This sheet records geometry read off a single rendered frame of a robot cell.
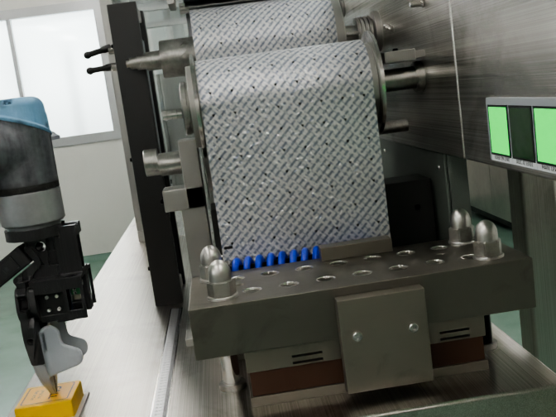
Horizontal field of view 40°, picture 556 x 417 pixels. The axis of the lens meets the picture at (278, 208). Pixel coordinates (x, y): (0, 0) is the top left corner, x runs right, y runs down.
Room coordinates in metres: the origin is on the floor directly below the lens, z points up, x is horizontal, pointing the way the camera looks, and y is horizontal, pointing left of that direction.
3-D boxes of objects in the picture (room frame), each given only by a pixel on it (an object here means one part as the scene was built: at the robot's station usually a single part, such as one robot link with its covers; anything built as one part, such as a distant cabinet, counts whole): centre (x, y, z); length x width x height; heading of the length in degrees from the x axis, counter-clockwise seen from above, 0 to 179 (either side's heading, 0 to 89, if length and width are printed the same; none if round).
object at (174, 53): (1.34, 0.13, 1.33); 0.06 x 0.06 x 0.06; 4
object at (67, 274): (0.92, 0.29, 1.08); 0.09 x 0.08 x 0.12; 94
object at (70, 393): (0.92, 0.32, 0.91); 0.07 x 0.07 x 0.02; 4
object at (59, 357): (0.90, 0.29, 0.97); 0.06 x 0.03 x 0.09; 94
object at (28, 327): (0.89, 0.31, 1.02); 0.05 x 0.02 x 0.09; 4
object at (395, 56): (1.11, -0.20, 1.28); 0.06 x 0.05 x 0.02; 94
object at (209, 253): (0.96, 0.09, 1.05); 0.04 x 0.04 x 0.04
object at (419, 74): (1.11, -0.20, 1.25); 0.07 x 0.04 x 0.04; 94
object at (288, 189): (1.04, -0.03, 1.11); 0.23 x 0.01 x 0.18; 94
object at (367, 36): (1.11, -0.16, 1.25); 0.15 x 0.01 x 0.15; 4
